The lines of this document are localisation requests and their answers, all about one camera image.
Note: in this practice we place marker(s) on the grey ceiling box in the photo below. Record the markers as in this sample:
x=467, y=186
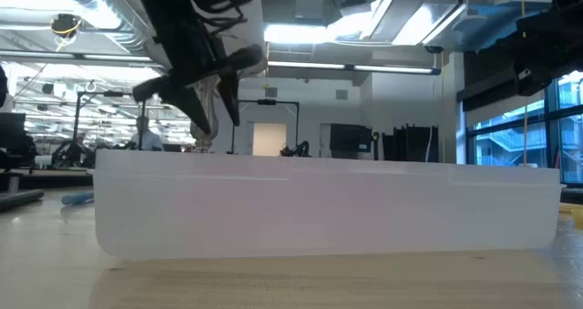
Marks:
x=309, y=6

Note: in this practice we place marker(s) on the black gantry frame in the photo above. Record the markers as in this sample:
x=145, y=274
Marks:
x=266, y=102
x=109, y=93

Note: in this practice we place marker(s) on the pale door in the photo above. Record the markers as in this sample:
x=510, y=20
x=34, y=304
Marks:
x=268, y=140

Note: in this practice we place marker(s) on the black aluminium table frame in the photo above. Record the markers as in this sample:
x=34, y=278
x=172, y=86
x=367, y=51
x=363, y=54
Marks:
x=54, y=179

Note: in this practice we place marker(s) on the pink lidded clear pencil box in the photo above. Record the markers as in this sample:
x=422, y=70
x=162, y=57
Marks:
x=319, y=209

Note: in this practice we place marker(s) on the black desk monitor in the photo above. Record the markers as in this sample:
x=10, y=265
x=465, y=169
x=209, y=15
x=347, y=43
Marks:
x=13, y=124

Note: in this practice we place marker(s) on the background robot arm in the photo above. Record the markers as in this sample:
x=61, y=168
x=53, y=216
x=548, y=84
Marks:
x=298, y=150

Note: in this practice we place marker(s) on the background robot station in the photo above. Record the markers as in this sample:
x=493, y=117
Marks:
x=73, y=154

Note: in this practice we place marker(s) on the black monitor on wall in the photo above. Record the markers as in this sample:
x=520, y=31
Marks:
x=350, y=138

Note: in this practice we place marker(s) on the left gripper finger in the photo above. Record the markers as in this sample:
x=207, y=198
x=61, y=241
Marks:
x=193, y=106
x=230, y=95

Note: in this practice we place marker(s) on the white table lamp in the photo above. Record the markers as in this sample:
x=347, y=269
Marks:
x=255, y=17

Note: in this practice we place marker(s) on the blue pen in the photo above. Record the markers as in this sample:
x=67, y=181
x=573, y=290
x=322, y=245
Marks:
x=77, y=198

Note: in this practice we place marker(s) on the person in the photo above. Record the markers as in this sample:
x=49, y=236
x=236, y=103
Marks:
x=148, y=140

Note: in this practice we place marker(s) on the black pen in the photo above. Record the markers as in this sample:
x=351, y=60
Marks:
x=20, y=199

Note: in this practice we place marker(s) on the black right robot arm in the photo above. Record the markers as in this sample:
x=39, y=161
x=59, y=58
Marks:
x=551, y=40

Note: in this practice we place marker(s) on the silver ventilation duct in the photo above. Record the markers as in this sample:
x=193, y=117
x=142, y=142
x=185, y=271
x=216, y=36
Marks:
x=410, y=13

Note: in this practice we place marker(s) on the black equipment rack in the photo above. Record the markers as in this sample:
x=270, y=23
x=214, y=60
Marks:
x=410, y=145

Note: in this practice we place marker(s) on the ceiling light strip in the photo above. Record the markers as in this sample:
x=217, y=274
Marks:
x=309, y=65

